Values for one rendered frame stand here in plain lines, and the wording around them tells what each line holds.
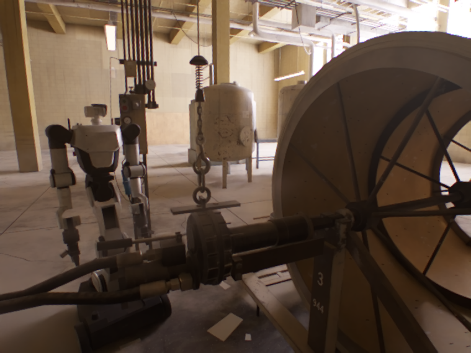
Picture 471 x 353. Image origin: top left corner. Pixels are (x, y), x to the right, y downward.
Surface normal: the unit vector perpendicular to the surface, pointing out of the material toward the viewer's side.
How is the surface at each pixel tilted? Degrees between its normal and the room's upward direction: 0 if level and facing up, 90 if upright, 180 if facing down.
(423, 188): 74
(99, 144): 90
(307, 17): 90
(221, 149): 90
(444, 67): 90
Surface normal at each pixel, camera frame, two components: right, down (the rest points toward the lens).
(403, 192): 0.38, -0.11
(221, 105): -0.05, 0.19
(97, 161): 0.66, 0.15
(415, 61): -0.92, 0.07
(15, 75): 0.40, 0.18
